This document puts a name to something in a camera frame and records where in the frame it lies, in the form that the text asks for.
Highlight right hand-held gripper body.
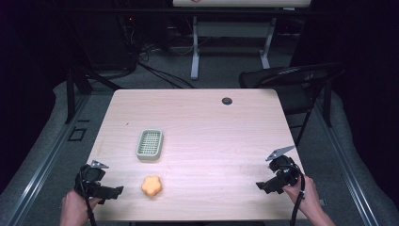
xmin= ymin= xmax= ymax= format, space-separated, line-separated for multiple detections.
xmin=264 ymin=144 xmax=303 ymax=191

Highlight green slotted soap dish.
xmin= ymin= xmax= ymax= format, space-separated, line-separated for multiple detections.
xmin=136 ymin=128 xmax=165 ymax=162

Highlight person's left hand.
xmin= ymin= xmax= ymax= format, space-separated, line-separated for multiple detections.
xmin=59 ymin=188 xmax=104 ymax=226

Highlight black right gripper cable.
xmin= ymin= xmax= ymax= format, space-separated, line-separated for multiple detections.
xmin=289 ymin=163 xmax=307 ymax=226

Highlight white-legged desk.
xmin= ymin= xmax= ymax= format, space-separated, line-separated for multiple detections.
xmin=171 ymin=0 xmax=312 ymax=81

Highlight black folding chair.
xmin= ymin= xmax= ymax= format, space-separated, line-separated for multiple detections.
xmin=238 ymin=61 xmax=346 ymax=148

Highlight black metal stand frame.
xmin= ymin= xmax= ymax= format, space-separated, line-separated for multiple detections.
xmin=63 ymin=60 xmax=124 ymax=125

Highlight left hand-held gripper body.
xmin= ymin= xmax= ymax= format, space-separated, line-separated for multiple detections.
xmin=73 ymin=159 xmax=110 ymax=200

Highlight orange flower-shaped soap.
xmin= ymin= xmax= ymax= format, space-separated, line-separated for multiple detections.
xmin=140 ymin=174 xmax=164 ymax=198

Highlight black floor cables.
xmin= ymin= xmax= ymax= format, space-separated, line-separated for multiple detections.
xmin=123 ymin=15 xmax=197 ymax=89

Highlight aluminium floor rail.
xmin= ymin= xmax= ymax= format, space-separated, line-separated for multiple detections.
xmin=314 ymin=102 xmax=380 ymax=226
xmin=6 ymin=93 xmax=92 ymax=226

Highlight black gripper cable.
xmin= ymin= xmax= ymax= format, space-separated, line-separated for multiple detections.
xmin=79 ymin=170 xmax=98 ymax=226
xmin=289 ymin=163 xmax=307 ymax=226

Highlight person's right hand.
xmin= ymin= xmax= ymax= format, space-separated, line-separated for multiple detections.
xmin=281 ymin=174 xmax=324 ymax=218

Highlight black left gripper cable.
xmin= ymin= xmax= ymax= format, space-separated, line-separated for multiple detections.
xmin=79 ymin=170 xmax=98 ymax=226

